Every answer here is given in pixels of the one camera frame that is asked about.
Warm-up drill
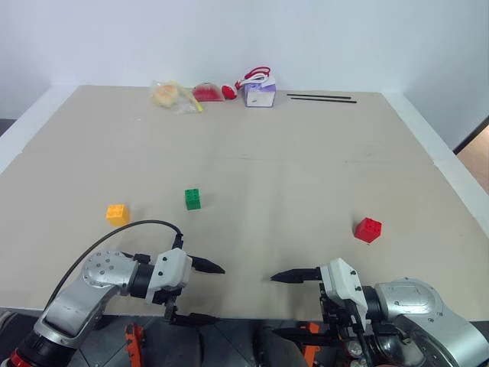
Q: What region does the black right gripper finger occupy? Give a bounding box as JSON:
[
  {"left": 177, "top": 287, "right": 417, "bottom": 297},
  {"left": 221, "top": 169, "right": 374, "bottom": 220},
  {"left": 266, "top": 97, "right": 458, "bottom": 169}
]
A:
[
  {"left": 268, "top": 268, "right": 324, "bottom": 284},
  {"left": 272, "top": 326, "right": 338, "bottom": 346}
]

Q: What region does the green toy building block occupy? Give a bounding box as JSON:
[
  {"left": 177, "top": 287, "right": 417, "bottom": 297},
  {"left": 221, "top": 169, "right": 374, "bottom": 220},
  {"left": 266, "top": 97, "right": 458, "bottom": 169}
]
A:
[{"left": 184, "top": 187, "right": 202, "bottom": 211}]

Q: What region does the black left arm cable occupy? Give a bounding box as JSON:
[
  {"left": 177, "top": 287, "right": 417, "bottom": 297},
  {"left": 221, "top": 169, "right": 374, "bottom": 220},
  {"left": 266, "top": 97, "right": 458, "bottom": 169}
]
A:
[{"left": 41, "top": 219, "right": 186, "bottom": 318}]

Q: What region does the yellow toy building block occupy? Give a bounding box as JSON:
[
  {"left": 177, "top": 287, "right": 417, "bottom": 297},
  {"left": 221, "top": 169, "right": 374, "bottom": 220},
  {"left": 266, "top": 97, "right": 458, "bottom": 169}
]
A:
[{"left": 105, "top": 203, "right": 131, "bottom": 228}]

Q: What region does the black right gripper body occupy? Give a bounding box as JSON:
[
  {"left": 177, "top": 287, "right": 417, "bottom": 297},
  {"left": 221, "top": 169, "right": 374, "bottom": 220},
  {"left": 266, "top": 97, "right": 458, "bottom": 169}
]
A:
[{"left": 319, "top": 281, "right": 368, "bottom": 343}]

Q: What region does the purple and white box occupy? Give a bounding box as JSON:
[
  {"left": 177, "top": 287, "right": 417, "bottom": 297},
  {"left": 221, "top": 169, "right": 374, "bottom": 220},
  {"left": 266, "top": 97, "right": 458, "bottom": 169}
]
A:
[{"left": 243, "top": 74, "right": 278, "bottom": 109}]

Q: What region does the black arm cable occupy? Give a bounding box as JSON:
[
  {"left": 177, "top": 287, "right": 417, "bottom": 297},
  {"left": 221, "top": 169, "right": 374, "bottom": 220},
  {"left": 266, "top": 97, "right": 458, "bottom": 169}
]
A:
[
  {"left": 41, "top": 219, "right": 186, "bottom": 318},
  {"left": 348, "top": 301, "right": 372, "bottom": 367}
]

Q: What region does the clear bag with bread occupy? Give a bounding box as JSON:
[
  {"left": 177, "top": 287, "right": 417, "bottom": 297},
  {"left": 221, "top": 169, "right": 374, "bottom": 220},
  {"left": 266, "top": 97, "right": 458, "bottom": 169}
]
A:
[{"left": 150, "top": 79, "right": 206, "bottom": 116}]

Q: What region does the black chopstick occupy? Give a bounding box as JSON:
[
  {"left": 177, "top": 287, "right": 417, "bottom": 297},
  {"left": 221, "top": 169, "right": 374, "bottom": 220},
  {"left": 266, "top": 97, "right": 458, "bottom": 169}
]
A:
[
  {"left": 290, "top": 96, "right": 358, "bottom": 105},
  {"left": 286, "top": 93, "right": 353, "bottom": 100}
]

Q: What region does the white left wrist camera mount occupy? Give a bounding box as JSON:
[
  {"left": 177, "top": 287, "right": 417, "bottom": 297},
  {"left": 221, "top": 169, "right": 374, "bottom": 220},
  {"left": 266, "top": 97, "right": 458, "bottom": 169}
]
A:
[{"left": 146, "top": 248, "right": 193, "bottom": 304}]

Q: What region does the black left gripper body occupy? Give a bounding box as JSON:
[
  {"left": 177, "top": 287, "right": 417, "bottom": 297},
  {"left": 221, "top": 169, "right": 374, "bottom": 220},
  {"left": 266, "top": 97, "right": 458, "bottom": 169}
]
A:
[{"left": 151, "top": 284, "right": 184, "bottom": 324}]

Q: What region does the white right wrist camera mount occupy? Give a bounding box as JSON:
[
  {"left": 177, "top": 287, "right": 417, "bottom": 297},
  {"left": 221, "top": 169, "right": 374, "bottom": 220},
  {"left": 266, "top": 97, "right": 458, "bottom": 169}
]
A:
[{"left": 319, "top": 257, "right": 370, "bottom": 326}]

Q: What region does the red toy building block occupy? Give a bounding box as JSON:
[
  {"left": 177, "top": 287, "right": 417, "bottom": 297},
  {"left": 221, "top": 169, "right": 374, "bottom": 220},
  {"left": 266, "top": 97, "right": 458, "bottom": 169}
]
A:
[{"left": 353, "top": 216, "right": 384, "bottom": 245}]

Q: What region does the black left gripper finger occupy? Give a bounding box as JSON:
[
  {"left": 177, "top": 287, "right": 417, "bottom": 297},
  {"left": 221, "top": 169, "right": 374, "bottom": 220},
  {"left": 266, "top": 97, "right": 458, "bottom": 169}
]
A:
[
  {"left": 170, "top": 312, "right": 222, "bottom": 327},
  {"left": 190, "top": 255, "right": 227, "bottom": 276}
]

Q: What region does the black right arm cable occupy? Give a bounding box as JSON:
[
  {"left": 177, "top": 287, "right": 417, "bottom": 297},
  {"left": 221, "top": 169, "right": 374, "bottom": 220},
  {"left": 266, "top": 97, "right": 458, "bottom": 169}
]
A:
[{"left": 348, "top": 301, "right": 372, "bottom": 367}]

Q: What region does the red and white cord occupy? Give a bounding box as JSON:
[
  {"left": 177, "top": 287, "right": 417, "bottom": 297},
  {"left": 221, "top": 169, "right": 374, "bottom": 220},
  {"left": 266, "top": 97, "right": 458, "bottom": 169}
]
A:
[{"left": 234, "top": 66, "right": 273, "bottom": 89}]

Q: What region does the orange robot body part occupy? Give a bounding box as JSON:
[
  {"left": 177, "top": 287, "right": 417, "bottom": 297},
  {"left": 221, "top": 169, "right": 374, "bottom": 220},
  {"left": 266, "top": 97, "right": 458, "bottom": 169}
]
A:
[
  {"left": 297, "top": 322, "right": 321, "bottom": 367},
  {"left": 123, "top": 322, "right": 145, "bottom": 367}
]

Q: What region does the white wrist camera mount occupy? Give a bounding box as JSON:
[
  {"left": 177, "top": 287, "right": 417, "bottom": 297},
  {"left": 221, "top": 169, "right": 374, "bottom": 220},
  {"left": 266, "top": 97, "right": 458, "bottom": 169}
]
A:
[
  {"left": 146, "top": 248, "right": 193, "bottom": 304},
  {"left": 319, "top": 257, "right": 370, "bottom": 326}
]

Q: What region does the dark rounded robot body housing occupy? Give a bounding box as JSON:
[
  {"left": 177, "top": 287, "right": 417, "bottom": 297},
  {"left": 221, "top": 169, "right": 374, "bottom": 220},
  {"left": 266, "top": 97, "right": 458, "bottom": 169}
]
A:
[{"left": 144, "top": 317, "right": 268, "bottom": 367}]

